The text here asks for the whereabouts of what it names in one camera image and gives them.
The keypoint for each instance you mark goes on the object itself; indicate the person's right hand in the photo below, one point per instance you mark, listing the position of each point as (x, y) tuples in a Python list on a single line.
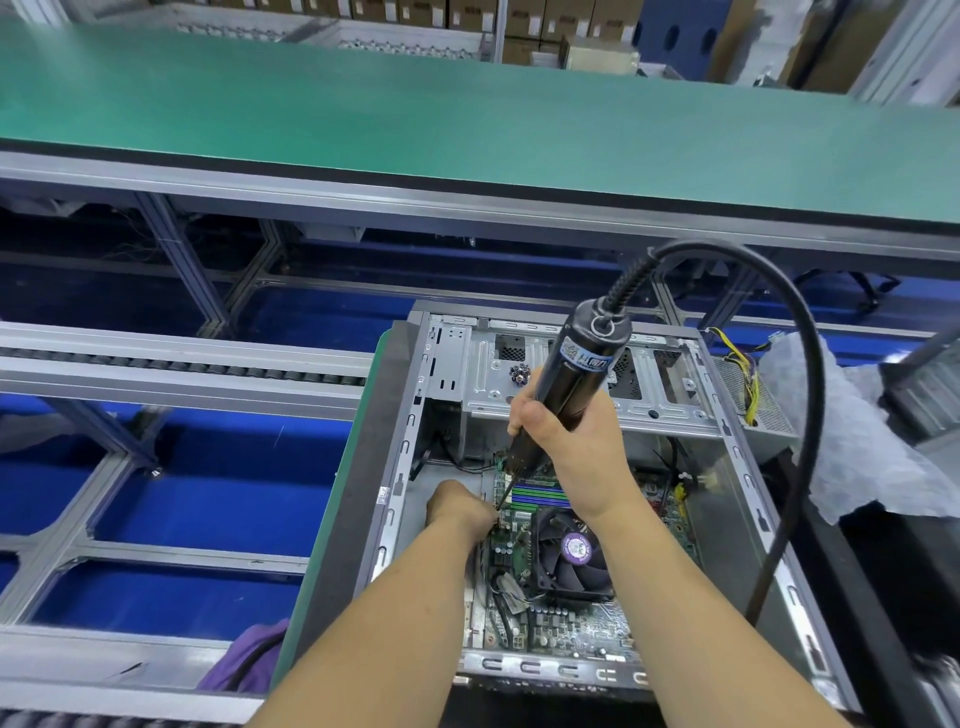
[(582, 450)]

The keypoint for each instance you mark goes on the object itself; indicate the person's left hand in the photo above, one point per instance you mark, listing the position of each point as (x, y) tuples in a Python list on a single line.
[(462, 513)]

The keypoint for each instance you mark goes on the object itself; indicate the green motherboard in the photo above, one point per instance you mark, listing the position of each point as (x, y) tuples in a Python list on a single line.
[(518, 555)]

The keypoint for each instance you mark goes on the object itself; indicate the black electric screwdriver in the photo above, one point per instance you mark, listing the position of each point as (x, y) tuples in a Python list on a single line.
[(578, 368)]

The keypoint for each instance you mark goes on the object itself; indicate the metal heatsink cooler fan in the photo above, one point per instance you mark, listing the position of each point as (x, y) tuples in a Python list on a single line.
[(578, 552)]

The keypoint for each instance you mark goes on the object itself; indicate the black and silver computer case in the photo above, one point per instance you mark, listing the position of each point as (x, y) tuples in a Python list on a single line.
[(450, 375)]

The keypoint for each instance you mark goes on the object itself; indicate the grey power supply unit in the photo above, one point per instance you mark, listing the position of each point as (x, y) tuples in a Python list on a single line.
[(750, 383)]

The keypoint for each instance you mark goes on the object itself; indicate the person's right forearm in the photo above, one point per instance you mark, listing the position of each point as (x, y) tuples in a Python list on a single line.
[(705, 630)]

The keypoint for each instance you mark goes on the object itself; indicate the person's left forearm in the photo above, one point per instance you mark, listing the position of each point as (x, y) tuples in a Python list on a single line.
[(375, 645)]

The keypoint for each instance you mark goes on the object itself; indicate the small purple object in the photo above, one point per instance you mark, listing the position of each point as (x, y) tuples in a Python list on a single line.
[(248, 657)]

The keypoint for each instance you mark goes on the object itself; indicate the white bubble wrap bag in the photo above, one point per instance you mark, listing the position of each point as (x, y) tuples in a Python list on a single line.
[(855, 428)]

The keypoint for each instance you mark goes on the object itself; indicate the green conveyor belt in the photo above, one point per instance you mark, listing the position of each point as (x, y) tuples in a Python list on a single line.
[(450, 105)]

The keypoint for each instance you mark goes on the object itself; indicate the stack of cardboard boxes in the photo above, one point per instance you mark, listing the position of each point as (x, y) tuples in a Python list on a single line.
[(450, 12)]

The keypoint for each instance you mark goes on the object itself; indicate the aluminium roller conveyor rail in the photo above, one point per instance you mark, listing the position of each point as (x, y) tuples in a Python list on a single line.
[(165, 363)]

